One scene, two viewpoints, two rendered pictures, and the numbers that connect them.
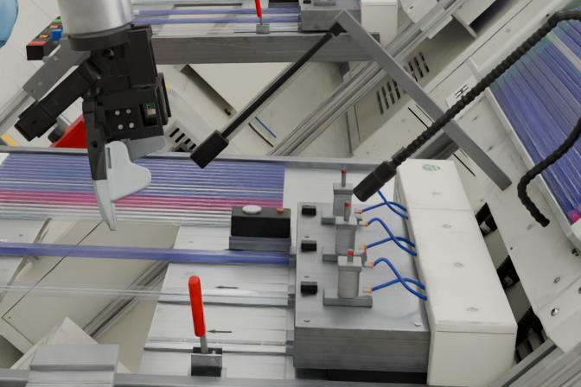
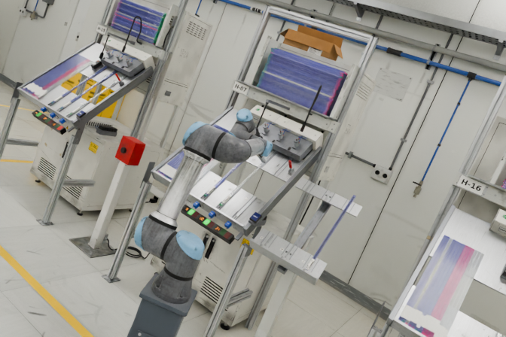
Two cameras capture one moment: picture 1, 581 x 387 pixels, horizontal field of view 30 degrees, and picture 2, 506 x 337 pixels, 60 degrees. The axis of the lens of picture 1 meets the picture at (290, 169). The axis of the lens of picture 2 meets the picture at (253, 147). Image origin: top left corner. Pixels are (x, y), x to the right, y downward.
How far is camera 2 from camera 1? 1.89 m
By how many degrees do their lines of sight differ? 47
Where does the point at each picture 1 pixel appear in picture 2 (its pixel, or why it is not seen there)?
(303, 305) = (294, 152)
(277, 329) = (282, 158)
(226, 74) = not seen: outside the picture
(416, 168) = (256, 111)
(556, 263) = (323, 121)
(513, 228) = (302, 116)
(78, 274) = (102, 179)
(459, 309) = (314, 136)
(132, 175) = not seen: hidden behind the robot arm
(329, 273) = (285, 144)
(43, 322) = (98, 198)
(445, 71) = (169, 65)
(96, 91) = not seen: hidden behind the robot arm
